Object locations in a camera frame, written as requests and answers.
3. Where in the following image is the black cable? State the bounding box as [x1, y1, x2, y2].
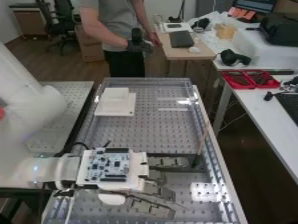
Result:
[54, 139, 112, 158]

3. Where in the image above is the clear box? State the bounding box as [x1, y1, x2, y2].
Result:
[74, 77, 247, 224]

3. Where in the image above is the cardboard box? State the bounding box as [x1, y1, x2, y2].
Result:
[73, 24, 106, 63]

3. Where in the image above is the black rounded object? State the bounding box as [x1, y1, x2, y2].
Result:
[219, 48, 253, 67]

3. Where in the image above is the small white box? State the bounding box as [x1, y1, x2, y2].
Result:
[93, 87, 137, 118]

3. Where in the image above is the black keyboard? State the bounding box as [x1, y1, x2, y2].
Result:
[273, 92, 298, 126]
[169, 30, 197, 49]

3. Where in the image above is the wooden desk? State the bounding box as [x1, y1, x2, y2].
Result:
[145, 22, 223, 101]

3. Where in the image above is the red tray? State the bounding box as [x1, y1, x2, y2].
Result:
[219, 69, 258, 90]
[245, 69, 282, 89]

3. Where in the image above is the black bag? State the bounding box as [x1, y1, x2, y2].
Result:
[258, 13, 298, 47]

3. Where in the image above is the wooden cabinet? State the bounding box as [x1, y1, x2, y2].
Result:
[9, 3, 48, 37]

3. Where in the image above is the person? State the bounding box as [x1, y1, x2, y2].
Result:
[78, 0, 163, 78]

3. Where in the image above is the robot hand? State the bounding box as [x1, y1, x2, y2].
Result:
[76, 148, 193, 219]

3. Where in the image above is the small wooden box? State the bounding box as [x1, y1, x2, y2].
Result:
[214, 23, 237, 40]

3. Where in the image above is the black office chair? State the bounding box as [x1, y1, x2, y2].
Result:
[34, 0, 84, 56]

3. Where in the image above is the computer monitor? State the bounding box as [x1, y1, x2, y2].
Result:
[231, 0, 279, 14]

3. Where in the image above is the white desk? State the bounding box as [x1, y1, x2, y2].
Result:
[211, 74, 298, 184]
[190, 11, 298, 73]

